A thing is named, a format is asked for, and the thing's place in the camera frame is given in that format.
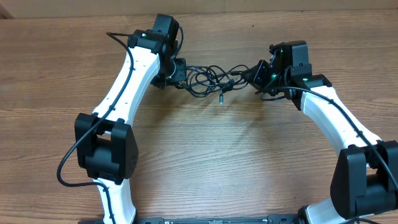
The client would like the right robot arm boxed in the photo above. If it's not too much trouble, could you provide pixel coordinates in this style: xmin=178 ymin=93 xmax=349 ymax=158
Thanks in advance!
xmin=243 ymin=40 xmax=397 ymax=223

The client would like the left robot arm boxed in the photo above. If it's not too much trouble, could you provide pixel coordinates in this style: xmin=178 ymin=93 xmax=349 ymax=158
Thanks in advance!
xmin=75 ymin=14 xmax=187 ymax=223

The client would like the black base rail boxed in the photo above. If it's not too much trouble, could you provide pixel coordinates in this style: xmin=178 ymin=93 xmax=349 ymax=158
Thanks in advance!
xmin=77 ymin=213 xmax=305 ymax=224

